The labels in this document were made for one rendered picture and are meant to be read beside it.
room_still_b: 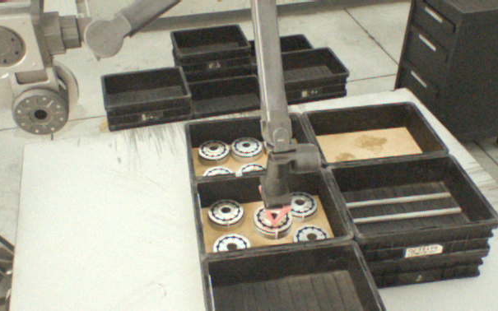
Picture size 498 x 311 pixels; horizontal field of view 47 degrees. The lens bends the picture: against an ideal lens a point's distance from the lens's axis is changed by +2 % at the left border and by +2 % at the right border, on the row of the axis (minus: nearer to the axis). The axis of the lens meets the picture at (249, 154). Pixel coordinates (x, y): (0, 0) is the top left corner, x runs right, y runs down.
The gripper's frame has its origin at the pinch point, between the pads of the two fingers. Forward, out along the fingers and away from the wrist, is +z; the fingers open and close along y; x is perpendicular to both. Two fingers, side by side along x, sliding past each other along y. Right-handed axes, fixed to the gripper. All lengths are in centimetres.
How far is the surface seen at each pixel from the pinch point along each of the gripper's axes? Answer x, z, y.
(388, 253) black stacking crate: -31.4, 10.5, -7.0
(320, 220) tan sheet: -17.1, 13.0, 9.3
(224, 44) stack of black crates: -11, 51, 190
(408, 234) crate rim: -34.7, 2.2, -7.9
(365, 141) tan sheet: -42, 12, 45
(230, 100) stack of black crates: -9, 61, 147
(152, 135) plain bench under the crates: 31, 30, 77
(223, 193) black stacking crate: 10.4, 10.0, 19.8
